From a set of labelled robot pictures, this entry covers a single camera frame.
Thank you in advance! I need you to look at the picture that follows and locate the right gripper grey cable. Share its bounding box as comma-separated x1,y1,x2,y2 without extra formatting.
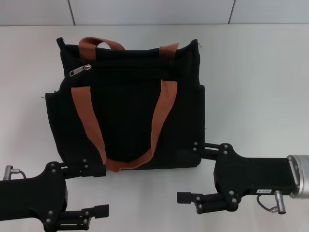
255,194,276,211

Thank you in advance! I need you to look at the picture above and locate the right gripper silver cable plug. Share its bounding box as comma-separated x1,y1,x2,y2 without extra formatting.
273,189,286,215

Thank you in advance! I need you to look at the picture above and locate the left gripper grey cable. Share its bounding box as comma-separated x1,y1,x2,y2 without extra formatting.
13,170,28,180

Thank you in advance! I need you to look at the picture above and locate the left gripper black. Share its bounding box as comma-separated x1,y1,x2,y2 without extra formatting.
0,158,110,232

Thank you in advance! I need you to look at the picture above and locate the gripper silver cable plug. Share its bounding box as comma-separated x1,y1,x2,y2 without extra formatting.
4,164,15,181
273,189,286,215

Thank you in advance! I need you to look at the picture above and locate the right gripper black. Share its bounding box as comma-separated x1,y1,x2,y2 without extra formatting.
176,141,296,215

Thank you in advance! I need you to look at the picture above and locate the gripper grey cable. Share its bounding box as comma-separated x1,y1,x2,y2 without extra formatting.
13,170,28,180
255,194,276,211

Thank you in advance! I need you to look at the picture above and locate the black bag with brown handles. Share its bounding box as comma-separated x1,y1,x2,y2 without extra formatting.
45,36,206,174

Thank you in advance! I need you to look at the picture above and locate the left gripper silver cable plug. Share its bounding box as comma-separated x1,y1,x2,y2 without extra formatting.
4,164,15,181

